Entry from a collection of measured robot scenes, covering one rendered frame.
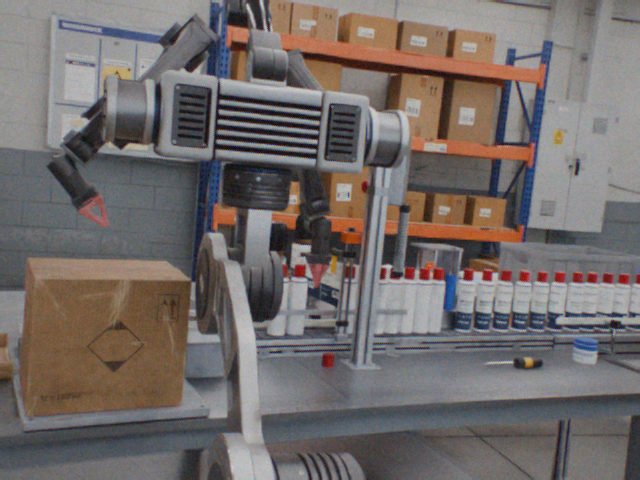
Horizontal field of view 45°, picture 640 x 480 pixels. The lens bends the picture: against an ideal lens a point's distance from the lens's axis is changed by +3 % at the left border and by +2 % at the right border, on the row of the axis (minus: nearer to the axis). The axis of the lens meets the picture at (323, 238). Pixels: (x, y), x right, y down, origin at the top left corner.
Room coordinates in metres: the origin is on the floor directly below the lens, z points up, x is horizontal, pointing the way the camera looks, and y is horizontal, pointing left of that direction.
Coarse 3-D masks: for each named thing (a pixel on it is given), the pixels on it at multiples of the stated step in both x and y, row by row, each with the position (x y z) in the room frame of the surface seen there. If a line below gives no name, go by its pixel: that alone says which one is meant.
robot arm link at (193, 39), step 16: (192, 16) 1.81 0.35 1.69; (176, 32) 1.85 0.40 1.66; (192, 32) 1.79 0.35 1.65; (208, 32) 1.82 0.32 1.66; (176, 48) 1.74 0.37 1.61; (192, 48) 1.77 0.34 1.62; (160, 64) 1.69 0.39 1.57; (176, 64) 1.72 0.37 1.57; (144, 80) 1.65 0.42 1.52; (96, 112) 1.54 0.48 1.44
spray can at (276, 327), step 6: (282, 264) 2.11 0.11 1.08; (288, 282) 2.09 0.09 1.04; (288, 288) 2.09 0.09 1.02; (288, 294) 2.10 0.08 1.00; (282, 300) 2.08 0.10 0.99; (282, 306) 2.08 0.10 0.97; (276, 318) 2.08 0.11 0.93; (282, 318) 2.08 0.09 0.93; (270, 324) 2.08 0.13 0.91; (276, 324) 2.08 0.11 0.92; (282, 324) 2.08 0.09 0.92; (270, 330) 2.08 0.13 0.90; (276, 330) 2.08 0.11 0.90; (282, 330) 2.09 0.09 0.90; (276, 336) 2.08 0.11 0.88
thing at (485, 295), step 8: (488, 272) 2.40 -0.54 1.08; (480, 280) 2.42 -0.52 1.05; (488, 280) 2.40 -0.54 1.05; (480, 288) 2.40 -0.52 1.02; (488, 288) 2.39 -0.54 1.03; (480, 296) 2.40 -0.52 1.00; (488, 296) 2.39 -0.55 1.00; (480, 304) 2.40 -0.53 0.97; (488, 304) 2.39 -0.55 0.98; (480, 312) 2.40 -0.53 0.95; (488, 312) 2.39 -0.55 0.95; (480, 320) 2.39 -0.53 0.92; (488, 320) 2.40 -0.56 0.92; (480, 328) 2.39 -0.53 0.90; (488, 328) 2.40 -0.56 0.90
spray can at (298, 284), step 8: (296, 264) 2.13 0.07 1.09; (296, 272) 2.12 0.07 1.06; (304, 272) 2.12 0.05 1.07; (296, 280) 2.11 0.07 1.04; (304, 280) 2.11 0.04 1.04; (296, 288) 2.10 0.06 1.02; (304, 288) 2.11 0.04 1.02; (296, 296) 2.10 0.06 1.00; (304, 296) 2.11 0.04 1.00; (288, 304) 2.13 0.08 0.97; (296, 304) 2.10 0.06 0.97; (304, 304) 2.12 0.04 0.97; (288, 320) 2.11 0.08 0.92; (296, 320) 2.10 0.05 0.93; (288, 328) 2.11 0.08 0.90; (296, 328) 2.11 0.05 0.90
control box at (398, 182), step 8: (408, 152) 2.08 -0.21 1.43; (408, 160) 2.12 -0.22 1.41; (392, 168) 2.06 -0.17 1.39; (400, 168) 2.05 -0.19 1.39; (408, 168) 2.17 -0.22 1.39; (392, 176) 2.06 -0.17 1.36; (400, 176) 2.05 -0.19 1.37; (408, 176) 2.20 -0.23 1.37; (368, 184) 2.07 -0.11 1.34; (392, 184) 2.06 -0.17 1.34; (400, 184) 2.05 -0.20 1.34; (392, 192) 2.06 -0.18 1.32; (400, 192) 2.05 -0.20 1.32; (392, 200) 2.06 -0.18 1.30; (400, 200) 2.05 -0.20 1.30
